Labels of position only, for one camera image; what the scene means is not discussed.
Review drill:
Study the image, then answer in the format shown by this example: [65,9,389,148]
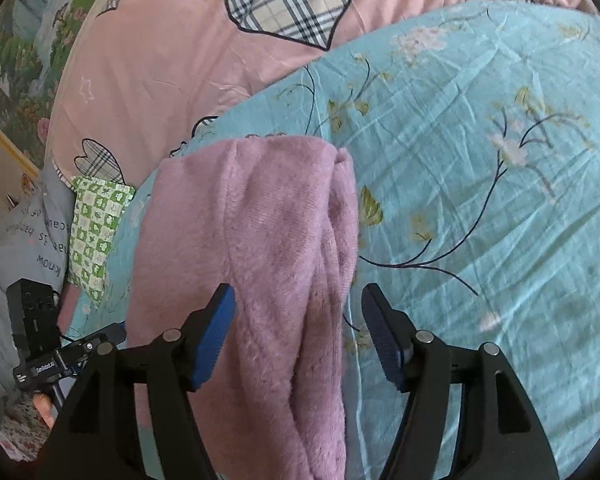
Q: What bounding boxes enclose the mauve knit sweater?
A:
[126,136,358,479]

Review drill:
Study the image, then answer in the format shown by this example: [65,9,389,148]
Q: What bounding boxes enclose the turquoise floral bed sheet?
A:
[61,0,600,480]

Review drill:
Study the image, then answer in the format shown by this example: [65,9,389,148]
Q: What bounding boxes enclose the green white checked pillow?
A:
[69,177,135,302]

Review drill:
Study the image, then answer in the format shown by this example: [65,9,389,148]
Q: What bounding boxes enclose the grey printed quilt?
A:
[0,173,77,401]

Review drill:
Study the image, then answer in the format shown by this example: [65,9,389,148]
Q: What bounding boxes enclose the pink quilt with plaid hearts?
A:
[38,0,595,185]

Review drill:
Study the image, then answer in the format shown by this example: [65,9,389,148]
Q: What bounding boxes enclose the person's left hand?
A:
[33,393,57,429]

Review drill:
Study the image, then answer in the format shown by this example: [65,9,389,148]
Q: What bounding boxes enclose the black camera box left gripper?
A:
[6,278,61,363]

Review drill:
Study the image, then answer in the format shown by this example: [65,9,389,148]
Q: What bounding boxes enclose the patterned knit left sleeve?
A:
[0,393,50,462]

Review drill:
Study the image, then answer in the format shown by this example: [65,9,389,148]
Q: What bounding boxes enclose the framed landscape painting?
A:
[0,0,96,168]

